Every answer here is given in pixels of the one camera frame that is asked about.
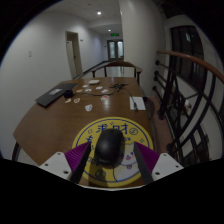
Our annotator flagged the black computer mouse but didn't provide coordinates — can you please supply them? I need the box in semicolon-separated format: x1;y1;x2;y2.
94;128;126;168

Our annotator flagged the black railing with wooden handrail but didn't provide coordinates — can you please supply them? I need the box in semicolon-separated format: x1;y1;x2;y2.
152;49;224;168

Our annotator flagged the glass double door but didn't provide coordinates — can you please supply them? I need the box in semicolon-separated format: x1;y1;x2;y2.
106;39;125;62

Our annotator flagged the dark window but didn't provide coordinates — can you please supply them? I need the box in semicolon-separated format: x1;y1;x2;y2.
169;25;204;93

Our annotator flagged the black charger block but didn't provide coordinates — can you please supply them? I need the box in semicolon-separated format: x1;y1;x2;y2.
63;89;75;99

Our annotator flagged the white side door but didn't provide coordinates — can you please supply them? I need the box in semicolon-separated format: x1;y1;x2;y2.
65;31;83;79

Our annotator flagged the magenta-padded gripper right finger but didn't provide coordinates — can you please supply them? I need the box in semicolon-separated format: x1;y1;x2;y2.
132;141;185;185

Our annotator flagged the black cable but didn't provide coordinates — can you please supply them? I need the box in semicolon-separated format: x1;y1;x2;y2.
72;84;138;110

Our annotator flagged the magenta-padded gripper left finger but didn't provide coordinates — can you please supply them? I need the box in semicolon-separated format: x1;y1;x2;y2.
39;141;93;185

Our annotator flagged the round yellow printed mouse pad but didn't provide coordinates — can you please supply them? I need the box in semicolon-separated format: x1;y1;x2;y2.
71;116;155;188

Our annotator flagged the wooden armchair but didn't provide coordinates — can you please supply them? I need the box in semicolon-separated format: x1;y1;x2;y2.
91;60;143;84

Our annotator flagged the white paper sheet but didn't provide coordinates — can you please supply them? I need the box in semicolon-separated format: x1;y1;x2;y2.
129;96;147;111

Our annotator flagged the black closed laptop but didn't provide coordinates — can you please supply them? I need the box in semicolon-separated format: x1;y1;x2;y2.
35;82;80;108

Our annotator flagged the dark key bunch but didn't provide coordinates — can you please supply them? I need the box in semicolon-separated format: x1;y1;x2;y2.
111;83;124;91

